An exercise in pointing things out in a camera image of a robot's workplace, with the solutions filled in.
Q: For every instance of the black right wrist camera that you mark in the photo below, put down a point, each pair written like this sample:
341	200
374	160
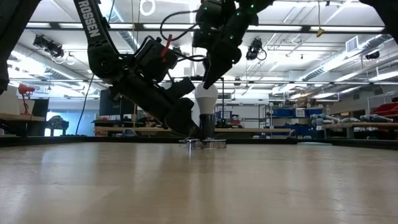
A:
211	15

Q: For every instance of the black overhead camera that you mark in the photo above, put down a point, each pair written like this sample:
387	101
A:
253	49

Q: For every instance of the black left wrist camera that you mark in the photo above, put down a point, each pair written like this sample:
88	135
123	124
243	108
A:
152	59

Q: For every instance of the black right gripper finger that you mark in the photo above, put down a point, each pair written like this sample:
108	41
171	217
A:
222	62

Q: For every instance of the black round ceiling camera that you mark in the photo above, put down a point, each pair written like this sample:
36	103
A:
178	49

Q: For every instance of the white lightbulb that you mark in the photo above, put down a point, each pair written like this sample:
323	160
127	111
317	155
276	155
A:
206	99

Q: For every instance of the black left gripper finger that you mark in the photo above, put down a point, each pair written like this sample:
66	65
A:
180	115

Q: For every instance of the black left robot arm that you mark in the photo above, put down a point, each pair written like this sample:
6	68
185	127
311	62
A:
105	62

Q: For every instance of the hanging yellow tag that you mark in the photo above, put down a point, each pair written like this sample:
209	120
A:
320	32

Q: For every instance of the small black ceiling camera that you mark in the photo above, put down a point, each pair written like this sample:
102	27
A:
372	55

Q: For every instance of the black aluminium rig frame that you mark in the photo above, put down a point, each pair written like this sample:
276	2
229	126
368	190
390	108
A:
93	140

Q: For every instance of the wooden workbench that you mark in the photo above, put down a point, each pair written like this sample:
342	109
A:
264	130
21	118
357	125

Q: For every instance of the black monitor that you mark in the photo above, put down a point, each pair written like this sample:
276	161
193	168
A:
107	105

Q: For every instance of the red desk lamp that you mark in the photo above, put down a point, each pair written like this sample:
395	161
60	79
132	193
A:
25	89

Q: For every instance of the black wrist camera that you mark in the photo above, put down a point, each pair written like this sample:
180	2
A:
211	15
152	59

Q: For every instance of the red tape strip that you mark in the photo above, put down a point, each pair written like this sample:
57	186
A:
166	49

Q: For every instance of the chrome lamp socket base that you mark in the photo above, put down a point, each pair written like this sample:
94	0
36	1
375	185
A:
207	124

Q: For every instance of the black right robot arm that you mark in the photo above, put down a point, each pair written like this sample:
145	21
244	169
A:
388	15

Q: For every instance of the shelf with blue bins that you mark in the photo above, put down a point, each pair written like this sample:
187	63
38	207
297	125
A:
283	112

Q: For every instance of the person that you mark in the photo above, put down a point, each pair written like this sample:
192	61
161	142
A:
148	118

